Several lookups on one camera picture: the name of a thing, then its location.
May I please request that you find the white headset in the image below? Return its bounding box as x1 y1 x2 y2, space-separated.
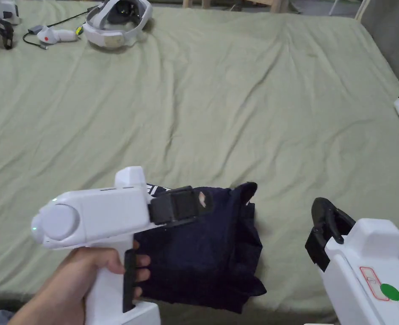
83 0 153 52

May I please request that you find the bed with pale green sheet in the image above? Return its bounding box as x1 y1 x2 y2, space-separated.
0 0 399 322

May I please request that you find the person's left hand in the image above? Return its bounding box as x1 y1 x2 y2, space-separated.
8 246 151 325

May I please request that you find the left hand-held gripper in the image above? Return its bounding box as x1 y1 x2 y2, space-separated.
31 165 216 325

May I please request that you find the wooden furniture frame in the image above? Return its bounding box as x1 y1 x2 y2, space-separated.
182 0 289 14

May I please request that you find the dark blue shirt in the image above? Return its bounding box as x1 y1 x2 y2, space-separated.
133 182 267 314

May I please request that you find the spare hand-held gripper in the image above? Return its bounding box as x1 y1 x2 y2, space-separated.
0 0 22 50

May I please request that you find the white hand controller red dot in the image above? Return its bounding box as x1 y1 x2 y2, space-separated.
36 27 84 45

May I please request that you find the grey padded headboard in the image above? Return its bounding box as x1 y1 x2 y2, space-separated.
360 0 399 93

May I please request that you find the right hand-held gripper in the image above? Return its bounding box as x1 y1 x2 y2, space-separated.
304 197 399 325

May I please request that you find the black cable with grey adapter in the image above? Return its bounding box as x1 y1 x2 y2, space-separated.
23 4 103 52

